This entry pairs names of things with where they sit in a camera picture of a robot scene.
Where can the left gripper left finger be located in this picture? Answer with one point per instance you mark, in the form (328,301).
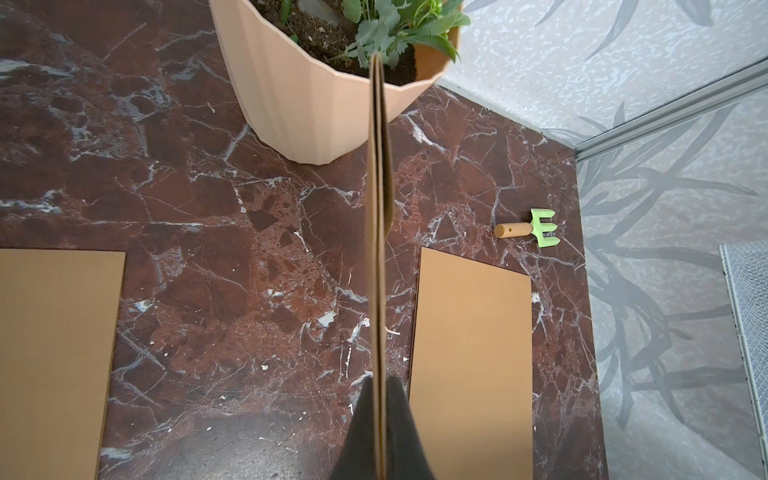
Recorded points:
(357,459)

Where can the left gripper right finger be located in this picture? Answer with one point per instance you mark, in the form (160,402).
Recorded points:
(405,455)

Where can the brown file bag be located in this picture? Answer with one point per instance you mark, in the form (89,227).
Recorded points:
(378,220)
(59,311)
(471,374)

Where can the green garden fork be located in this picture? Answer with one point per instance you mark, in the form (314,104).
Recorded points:
(540,227)

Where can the pink flower pot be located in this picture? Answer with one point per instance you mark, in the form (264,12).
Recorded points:
(309,109)

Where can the green plant white flowers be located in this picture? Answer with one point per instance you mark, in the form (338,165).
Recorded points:
(366,28)

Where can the white wire mesh basket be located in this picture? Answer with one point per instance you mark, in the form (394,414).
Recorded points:
(745,270)

